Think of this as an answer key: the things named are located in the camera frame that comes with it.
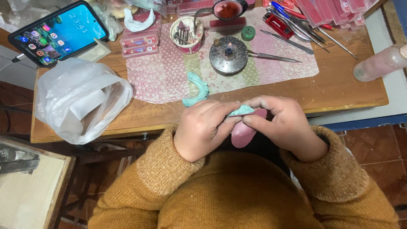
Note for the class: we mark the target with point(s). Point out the person's right hand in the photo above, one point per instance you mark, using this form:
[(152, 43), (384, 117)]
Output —
[(289, 130)]

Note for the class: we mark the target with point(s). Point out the pink wax sheet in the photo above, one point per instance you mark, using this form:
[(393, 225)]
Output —
[(243, 133)]

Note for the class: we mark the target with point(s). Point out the metal ladle with red wax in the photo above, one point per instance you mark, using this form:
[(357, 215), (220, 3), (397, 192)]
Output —
[(227, 9)]

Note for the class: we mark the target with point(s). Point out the thin metal probe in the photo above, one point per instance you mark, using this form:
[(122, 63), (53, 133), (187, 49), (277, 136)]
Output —
[(338, 43)]

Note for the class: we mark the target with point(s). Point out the small teal dental cast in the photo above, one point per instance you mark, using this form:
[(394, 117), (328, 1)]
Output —
[(243, 110)]

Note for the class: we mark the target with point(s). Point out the pink and white paper cup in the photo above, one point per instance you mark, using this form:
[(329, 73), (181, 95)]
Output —
[(189, 46)]

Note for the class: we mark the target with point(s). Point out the person's mustard knit sweater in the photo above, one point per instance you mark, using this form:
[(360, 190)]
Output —
[(235, 194)]

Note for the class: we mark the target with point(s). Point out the green plastic cap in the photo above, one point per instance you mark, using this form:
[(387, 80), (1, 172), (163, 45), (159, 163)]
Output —
[(248, 33)]

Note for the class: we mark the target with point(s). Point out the wooden side table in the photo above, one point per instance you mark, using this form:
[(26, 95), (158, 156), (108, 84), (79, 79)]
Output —
[(28, 190)]

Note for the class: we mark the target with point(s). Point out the round metal spirit burner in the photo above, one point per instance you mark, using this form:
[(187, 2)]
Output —
[(228, 60)]

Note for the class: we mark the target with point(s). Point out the clear plastic bag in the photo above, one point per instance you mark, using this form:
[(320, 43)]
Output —
[(60, 92)]

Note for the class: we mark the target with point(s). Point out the white board with blue edge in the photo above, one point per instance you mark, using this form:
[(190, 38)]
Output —
[(394, 95)]

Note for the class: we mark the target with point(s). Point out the large teal dental cast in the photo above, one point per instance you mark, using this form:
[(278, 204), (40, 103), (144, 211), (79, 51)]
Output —
[(199, 90)]

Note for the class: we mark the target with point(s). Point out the grey metal tool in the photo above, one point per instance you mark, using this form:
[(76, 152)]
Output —
[(17, 160)]

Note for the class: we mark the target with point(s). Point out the metal tweezers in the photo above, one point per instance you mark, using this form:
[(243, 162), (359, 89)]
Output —
[(294, 30)]

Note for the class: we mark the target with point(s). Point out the red pen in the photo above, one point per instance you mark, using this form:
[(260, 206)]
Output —
[(299, 16)]

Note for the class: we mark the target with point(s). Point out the black smartphone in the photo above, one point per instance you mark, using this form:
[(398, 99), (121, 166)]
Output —
[(58, 33)]

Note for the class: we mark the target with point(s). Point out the person's left hand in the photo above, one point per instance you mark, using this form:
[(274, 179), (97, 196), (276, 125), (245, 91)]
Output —
[(197, 133)]

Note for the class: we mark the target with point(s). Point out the blue pen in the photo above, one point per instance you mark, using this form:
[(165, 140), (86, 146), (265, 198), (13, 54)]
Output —
[(283, 9)]

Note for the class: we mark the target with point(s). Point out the red lighter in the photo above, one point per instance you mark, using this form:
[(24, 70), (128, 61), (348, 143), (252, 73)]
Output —
[(278, 26)]

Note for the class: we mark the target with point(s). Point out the white phone stand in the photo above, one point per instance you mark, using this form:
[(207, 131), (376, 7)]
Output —
[(97, 51)]

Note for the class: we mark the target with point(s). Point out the flat metal wax knife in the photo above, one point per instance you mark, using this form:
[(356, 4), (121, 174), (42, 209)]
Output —
[(287, 42)]

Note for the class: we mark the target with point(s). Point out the white dental cast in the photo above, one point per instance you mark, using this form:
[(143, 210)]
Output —
[(137, 23)]

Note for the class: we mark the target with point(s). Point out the bunch of grinding burs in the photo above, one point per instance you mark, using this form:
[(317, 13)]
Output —
[(183, 33)]

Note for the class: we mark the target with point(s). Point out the dark metal table frame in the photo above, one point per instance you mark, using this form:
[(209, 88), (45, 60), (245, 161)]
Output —
[(105, 155)]

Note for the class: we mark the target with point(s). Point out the pink patchwork cloth mat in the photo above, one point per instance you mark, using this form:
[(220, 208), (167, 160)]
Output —
[(165, 76)]

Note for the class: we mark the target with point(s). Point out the pointed metal carving tool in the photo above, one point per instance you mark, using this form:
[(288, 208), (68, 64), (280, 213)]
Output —
[(273, 56)]

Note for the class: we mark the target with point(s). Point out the pink plastic bottle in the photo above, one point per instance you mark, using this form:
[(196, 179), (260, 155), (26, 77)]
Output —
[(380, 63)]

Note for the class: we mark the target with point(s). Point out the stack of pink tooth boxes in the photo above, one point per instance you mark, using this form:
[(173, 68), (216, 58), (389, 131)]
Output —
[(334, 11)]

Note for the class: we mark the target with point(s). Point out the pink wax block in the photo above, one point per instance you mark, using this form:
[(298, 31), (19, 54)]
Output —
[(227, 24)]

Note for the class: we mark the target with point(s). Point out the small brass burner cap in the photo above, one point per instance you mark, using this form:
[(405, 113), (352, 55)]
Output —
[(217, 42)]

